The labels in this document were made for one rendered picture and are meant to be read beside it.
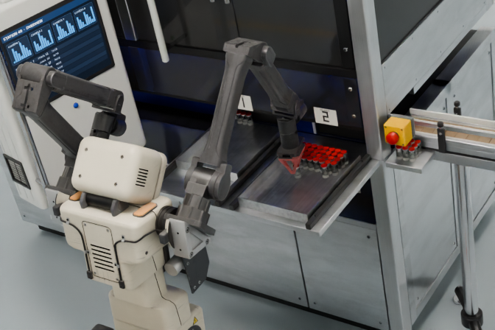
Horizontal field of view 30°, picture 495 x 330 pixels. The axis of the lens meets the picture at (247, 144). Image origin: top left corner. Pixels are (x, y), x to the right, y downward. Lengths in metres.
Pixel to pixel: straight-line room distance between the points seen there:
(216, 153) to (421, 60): 1.03
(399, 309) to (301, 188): 0.71
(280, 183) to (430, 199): 0.70
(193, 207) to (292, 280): 1.34
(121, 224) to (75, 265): 2.05
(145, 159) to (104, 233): 0.22
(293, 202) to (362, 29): 0.58
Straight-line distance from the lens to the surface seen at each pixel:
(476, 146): 3.00
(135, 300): 2.63
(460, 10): 3.48
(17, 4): 3.10
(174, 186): 3.13
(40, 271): 4.48
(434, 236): 3.61
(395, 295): 3.42
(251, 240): 3.65
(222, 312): 3.93
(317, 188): 2.97
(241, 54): 2.44
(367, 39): 2.83
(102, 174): 2.43
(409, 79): 3.14
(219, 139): 2.43
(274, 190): 2.99
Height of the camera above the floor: 2.57
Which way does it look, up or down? 31 degrees down
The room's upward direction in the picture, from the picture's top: 12 degrees counter-clockwise
